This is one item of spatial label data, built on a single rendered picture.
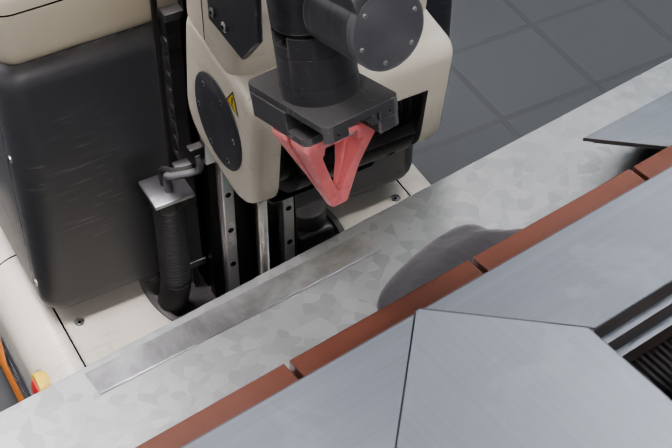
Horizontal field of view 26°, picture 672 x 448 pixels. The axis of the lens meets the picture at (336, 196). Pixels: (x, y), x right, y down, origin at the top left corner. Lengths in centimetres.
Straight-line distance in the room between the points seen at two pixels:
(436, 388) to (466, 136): 151
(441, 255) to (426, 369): 30
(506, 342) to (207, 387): 32
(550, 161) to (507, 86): 116
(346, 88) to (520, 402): 25
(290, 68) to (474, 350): 24
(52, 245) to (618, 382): 89
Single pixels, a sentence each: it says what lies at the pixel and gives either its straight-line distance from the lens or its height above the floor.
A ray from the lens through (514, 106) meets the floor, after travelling 259.
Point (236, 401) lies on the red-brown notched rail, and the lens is 108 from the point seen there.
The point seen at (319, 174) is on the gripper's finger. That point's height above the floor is 95.
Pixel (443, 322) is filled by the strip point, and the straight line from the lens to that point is 108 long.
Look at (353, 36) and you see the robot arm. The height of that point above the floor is 111.
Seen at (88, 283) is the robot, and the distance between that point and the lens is 183.
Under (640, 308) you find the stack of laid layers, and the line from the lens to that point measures 112.
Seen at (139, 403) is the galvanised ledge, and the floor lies 68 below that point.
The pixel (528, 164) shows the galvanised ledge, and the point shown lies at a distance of 147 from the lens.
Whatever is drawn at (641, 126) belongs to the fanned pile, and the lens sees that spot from 148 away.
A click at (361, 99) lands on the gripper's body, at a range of 102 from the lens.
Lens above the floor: 167
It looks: 44 degrees down
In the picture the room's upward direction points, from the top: straight up
